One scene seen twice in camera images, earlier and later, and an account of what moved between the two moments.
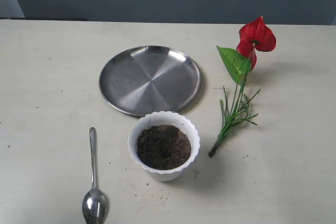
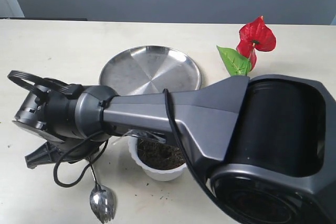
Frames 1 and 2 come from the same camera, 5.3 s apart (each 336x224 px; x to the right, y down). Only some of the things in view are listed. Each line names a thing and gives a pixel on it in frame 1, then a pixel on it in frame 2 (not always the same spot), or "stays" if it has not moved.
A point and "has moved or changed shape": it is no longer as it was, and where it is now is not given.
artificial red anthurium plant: [240, 61] stays
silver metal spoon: [95, 208] has moved or changed shape
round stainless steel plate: [146, 79] stays
